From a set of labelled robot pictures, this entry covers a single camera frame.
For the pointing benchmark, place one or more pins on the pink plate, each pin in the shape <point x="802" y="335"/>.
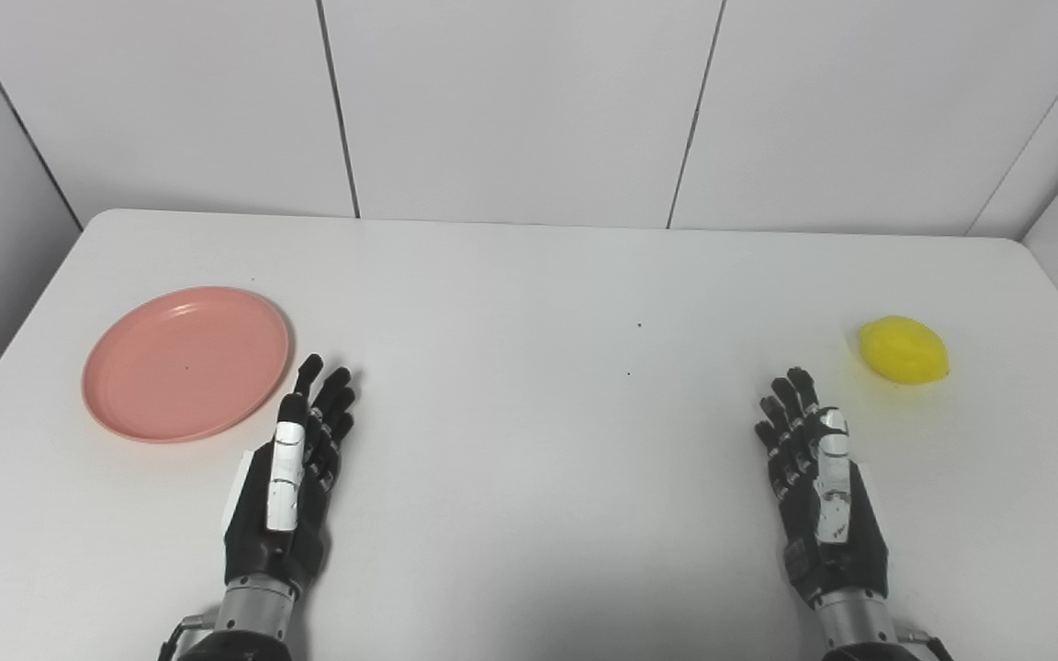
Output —
<point x="185" y="364"/>

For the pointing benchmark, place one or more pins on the yellow lemon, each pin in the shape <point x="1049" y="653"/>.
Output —
<point x="903" y="350"/>

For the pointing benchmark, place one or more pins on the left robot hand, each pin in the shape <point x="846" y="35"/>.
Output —
<point x="295" y="514"/>

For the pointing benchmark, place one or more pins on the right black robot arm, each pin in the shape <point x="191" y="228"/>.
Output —
<point x="860" y="629"/>

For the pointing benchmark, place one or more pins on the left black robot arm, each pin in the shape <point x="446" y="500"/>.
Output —
<point x="249" y="620"/>

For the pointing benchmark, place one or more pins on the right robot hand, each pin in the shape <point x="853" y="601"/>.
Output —
<point x="827" y="523"/>

